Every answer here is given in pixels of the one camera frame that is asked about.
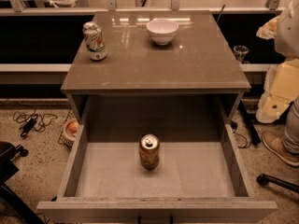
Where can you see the orange soda can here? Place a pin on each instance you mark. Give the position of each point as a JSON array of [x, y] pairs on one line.
[[149, 147]]

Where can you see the grey cabinet with glossy top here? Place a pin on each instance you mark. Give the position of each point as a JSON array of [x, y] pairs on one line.
[[198, 60]]

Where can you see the white green soda can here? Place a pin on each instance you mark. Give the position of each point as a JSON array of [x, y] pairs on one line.
[[94, 40]]

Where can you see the open grey top drawer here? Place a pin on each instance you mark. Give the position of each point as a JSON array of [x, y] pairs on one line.
[[200, 177]]

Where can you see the white ceramic bowl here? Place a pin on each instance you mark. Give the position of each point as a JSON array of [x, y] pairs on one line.
[[162, 31]]

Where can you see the clear glass cup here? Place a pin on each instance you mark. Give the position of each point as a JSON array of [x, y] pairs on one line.
[[240, 52]]

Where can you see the black chair leg with caster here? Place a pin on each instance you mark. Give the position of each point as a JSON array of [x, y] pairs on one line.
[[264, 179]]

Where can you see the person's leg with tan shoe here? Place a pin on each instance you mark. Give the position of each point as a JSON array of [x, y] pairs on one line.
[[287, 147]]

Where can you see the black power adapter with cable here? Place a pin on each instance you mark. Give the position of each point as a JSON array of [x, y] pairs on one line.
[[32, 121]]

